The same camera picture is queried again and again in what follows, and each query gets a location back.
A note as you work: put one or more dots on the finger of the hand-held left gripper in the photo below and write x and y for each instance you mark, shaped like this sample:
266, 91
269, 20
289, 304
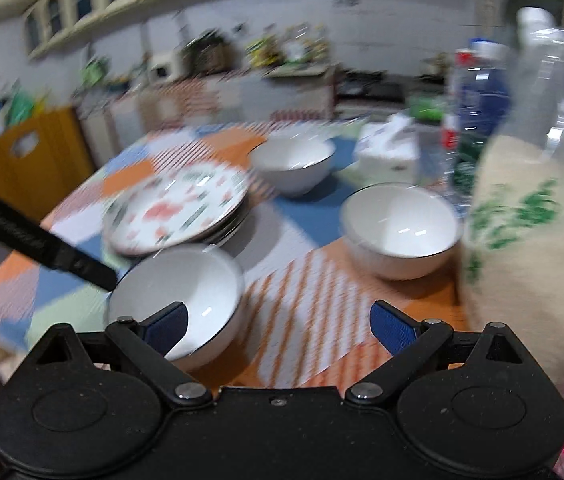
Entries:
37, 240

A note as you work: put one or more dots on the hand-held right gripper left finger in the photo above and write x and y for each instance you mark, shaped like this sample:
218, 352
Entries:
164, 327

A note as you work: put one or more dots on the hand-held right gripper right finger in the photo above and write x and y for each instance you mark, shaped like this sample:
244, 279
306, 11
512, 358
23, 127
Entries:
391, 327

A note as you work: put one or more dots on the white ribbed bowl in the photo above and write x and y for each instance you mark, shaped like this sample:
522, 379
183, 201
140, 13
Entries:
182, 285
401, 230
294, 162

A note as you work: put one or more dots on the rabbit printed white plate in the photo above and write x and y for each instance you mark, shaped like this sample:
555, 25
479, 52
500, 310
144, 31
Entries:
172, 210

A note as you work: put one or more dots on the blue fried egg plate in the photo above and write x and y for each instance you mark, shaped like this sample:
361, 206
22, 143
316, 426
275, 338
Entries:
232, 230

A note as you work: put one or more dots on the checked patchwork tablecloth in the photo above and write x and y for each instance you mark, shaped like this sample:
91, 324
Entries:
312, 285

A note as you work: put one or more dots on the green plastic bag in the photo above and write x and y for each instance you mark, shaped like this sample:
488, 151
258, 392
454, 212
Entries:
19, 105

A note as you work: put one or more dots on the white tissue box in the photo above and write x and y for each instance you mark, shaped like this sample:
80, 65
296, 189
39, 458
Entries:
386, 155

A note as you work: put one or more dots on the clear bottle red label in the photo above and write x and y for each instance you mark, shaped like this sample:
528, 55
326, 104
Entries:
449, 135

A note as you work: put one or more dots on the striped patchwork counter cloth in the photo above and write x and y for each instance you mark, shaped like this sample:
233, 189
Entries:
187, 100

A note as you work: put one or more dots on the white rice cooker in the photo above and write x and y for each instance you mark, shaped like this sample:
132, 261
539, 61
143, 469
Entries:
164, 66

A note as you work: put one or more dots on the green dish basket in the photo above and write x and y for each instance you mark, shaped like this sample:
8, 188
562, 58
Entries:
426, 107

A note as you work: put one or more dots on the black gas stove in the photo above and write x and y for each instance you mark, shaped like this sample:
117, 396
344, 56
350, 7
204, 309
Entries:
369, 87

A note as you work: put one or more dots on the clear bottle green label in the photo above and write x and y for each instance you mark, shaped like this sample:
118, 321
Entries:
481, 95

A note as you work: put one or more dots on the black pressure cooker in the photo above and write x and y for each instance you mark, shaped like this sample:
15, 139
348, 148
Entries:
209, 55

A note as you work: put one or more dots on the white cutting board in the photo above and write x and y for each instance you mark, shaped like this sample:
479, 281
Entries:
302, 70

